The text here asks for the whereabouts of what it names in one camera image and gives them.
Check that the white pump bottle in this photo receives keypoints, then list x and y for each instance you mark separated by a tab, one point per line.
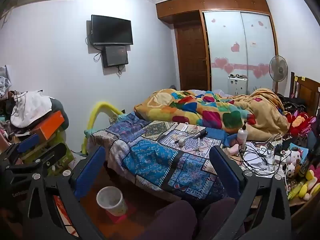
242	136

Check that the person's legs in dark trousers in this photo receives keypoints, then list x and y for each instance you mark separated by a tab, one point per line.
175	220

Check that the white waste bin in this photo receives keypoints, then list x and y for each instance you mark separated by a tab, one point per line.
112	202

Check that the red plush toy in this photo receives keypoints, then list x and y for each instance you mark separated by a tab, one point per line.
298	122

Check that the group of pink heart stickers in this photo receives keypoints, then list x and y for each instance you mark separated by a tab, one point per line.
221	62

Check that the blue patchwork bedspread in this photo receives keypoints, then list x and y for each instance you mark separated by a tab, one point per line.
150	155

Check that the wooden wardrobe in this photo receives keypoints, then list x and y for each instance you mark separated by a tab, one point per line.
212	1

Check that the standing fan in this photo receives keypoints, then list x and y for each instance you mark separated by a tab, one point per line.
278	67

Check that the red patterned bag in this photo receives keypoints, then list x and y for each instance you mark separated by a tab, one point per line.
60	210

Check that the small white cabinet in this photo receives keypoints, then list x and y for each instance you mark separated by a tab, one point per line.
236	85

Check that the wooden headboard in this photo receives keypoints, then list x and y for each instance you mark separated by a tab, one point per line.
306	92

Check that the black wall television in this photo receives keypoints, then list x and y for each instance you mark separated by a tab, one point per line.
111	30

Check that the pile of mixed clothes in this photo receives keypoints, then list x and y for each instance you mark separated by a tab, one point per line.
6	100

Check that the brown wooden door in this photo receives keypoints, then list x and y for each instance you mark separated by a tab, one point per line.
191	57

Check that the white cloth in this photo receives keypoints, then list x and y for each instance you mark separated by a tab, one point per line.
30	105

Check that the green patterned bag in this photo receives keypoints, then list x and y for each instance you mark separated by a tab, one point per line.
63	142

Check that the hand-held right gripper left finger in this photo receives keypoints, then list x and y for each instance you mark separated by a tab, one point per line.
90	170

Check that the orange box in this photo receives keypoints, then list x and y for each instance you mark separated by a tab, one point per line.
51	123

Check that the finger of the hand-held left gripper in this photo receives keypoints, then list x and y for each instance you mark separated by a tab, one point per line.
28	140
51	152

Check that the white spotted plush dog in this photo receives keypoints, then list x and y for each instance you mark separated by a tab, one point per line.
292	157

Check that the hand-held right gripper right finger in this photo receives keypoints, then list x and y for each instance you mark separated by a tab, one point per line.
225	170

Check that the dark grey cushion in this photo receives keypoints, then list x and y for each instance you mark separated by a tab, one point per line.
58	105

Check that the yellow foam tube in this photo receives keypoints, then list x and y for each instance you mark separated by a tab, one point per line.
100	106

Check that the colourful fleece blanket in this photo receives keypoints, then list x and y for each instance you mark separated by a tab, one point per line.
200	110

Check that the black spray bottle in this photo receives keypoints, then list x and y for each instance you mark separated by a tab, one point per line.
200	134

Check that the small black wall monitor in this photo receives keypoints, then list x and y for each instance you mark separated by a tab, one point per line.
115	56

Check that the pile of stuffed toys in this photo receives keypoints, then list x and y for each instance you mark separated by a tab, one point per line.
306	187

